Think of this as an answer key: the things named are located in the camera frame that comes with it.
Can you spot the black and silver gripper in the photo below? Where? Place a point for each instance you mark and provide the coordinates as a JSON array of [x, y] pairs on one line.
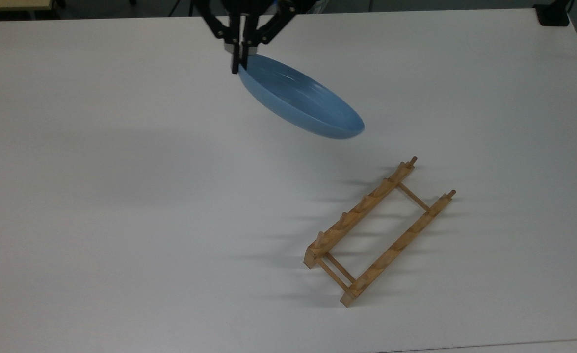
[[249, 6]]

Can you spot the blue round plate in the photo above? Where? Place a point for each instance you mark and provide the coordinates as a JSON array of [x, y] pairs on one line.
[[298, 103]]

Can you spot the wooden plate rack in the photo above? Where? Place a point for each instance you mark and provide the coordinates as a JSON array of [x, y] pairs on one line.
[[354, 215]]

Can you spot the yellow table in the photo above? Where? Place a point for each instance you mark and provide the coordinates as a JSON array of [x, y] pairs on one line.
[[11, 4]]

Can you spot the black table clamp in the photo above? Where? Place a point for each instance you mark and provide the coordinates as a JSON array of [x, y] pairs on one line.
[[553, 14]]

